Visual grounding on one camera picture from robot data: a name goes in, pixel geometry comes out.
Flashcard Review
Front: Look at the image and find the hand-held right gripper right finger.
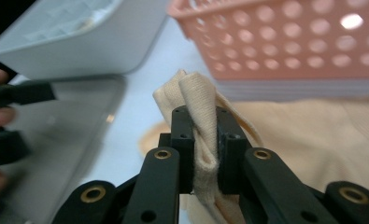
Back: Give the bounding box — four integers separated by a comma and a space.
216, 105, 253, 194

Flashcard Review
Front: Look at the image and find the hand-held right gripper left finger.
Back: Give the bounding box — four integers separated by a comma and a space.
158, 105, 195, 194

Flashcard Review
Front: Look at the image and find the peach sock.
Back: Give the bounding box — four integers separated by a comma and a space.
138, 97, 369, 194
152, 69, 264, 224

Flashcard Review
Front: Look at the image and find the white compartment storage box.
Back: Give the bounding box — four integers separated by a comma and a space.
0, 0, 169, 81

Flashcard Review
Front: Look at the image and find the pink perforated plastic basket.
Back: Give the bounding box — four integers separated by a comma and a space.
166, 0, 369, 81

